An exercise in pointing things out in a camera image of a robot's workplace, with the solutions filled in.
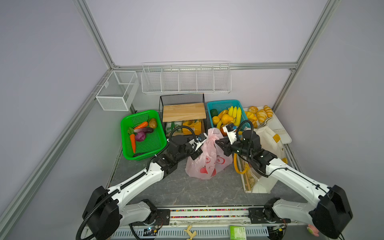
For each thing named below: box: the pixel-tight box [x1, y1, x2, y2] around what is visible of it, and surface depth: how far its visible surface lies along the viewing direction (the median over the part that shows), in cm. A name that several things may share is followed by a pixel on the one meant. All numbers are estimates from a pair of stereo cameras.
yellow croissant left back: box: [245, 111, 258, 122], surface depth 117 cm
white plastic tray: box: [243, 106, 292, 145], surface depth 111 cm
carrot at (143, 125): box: [134, 121, 149, 130], surface depth 111 cm
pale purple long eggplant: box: [134, 128, 154, 133], surface depth 107 cm
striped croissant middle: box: [256, 109, 268, 124], surface depth 117 cm
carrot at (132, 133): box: [127, 127, 137, 154], surface depth 105 cm
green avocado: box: [210, 108, 219, 118], surface depth 115 cm
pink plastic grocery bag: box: [185, 127, 233, 180], surface depth 80 cm
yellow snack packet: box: [182, 121, 202, 135], surface depth 104 cm
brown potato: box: [148, 118, 157, 129], surface depth 110 cm
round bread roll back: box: [248, 106, 259, 114], surface depth 119 cm
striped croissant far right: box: [263, 105, 274, 118], surface depth 118 cm
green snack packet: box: [165, 121, 183, 135], surface depth 107 cm
